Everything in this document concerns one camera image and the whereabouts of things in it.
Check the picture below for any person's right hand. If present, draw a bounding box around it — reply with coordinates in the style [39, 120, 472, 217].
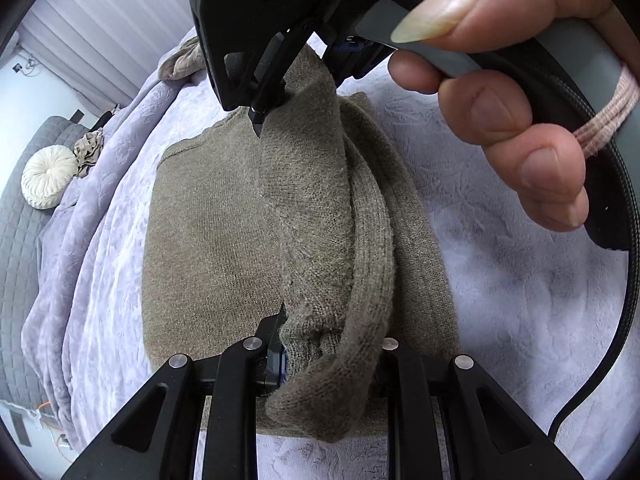
[388, 0, 639, 232]

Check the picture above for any round cream pleated cushion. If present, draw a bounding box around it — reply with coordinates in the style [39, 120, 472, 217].
[21, 145, 77, 210]

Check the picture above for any olive brown knit sweater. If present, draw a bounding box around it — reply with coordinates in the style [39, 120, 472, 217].
[141, 48, 459, 442]

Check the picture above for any small beige crumpled cloth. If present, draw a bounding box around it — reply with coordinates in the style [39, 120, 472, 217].
[73, 128, 104, 178]

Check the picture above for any white pleated curtain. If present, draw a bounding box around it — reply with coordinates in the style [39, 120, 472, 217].
[18, 0, 193, 110]

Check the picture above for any pink elastic band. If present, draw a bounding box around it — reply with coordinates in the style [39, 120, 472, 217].
[574, 64, 639, 158]

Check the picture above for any grey-brown striped garment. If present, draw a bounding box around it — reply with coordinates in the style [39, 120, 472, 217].
[157, 36, 206, 80]

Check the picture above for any black cable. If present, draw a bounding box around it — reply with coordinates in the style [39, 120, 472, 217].
[546, 148, 640, 443]

